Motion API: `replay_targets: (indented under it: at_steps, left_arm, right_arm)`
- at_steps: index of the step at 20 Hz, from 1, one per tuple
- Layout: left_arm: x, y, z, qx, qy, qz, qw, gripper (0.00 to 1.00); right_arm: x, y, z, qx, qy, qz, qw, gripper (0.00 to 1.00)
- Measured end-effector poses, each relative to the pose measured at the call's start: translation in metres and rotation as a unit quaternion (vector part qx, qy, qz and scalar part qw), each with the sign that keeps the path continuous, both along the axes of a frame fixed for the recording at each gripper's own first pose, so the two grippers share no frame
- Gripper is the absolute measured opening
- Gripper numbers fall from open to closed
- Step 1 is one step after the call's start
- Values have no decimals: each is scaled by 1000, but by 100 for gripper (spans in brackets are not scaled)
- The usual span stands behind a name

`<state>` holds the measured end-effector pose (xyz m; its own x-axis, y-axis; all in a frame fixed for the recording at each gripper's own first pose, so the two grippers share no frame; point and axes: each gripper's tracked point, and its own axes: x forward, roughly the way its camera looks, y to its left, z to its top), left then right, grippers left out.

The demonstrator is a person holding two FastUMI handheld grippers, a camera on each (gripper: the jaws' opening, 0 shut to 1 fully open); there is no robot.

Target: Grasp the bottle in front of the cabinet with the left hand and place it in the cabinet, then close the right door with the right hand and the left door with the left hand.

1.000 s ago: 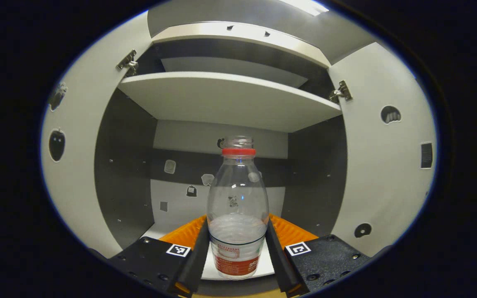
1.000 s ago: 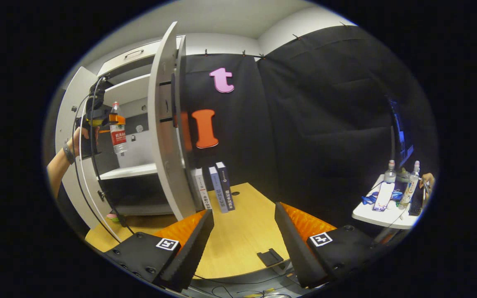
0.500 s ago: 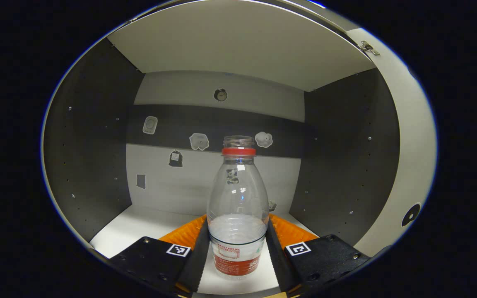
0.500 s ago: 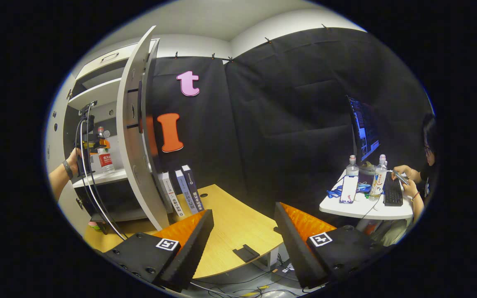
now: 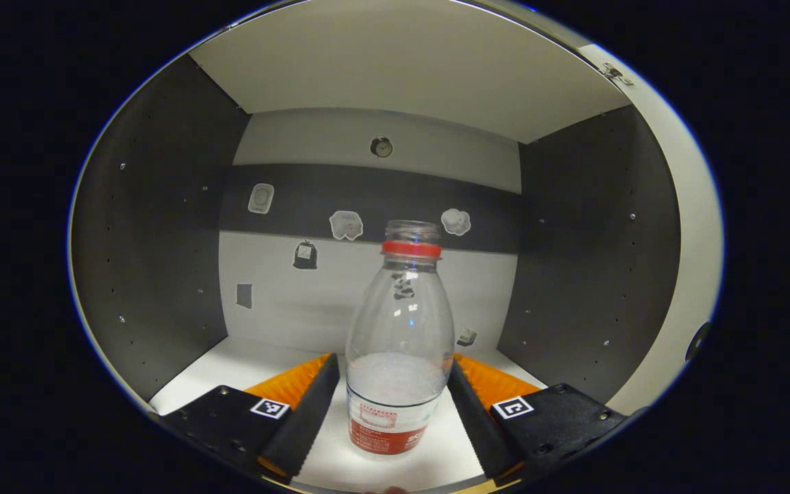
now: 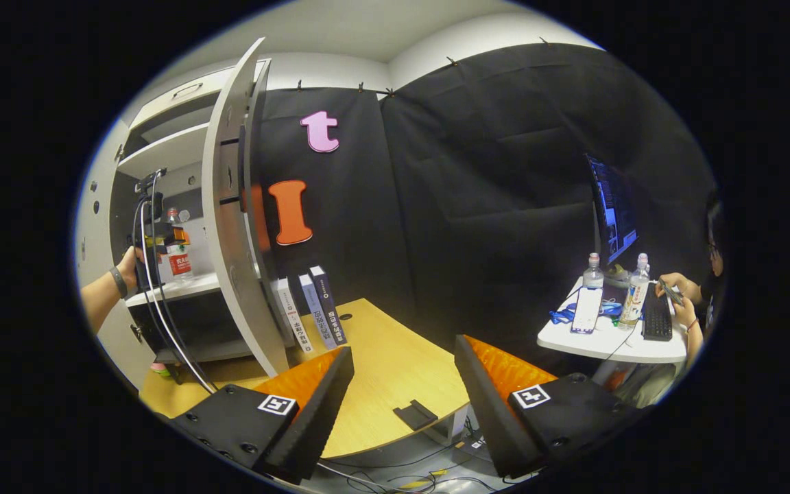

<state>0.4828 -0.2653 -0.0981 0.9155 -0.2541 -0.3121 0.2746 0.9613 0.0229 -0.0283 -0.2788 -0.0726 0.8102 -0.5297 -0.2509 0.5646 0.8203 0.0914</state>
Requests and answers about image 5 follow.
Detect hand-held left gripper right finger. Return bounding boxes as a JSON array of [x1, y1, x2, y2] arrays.
[[446, 353, 629, 486]]

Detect white grey cabinet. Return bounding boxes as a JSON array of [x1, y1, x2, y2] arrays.
[[68, 0, 725, 494]]

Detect metal door hinge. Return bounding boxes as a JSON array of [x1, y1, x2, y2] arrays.
[[601, 62, 635, 87]]

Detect clear plastic bottle red label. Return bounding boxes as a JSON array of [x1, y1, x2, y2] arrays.
[[345, 220, 456, 458]]

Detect white cabinet door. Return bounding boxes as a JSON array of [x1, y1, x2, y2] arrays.
[[577, 44, 725, 416]]

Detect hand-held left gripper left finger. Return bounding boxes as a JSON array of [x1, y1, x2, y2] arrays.
[[152, 353, 341, 484]]

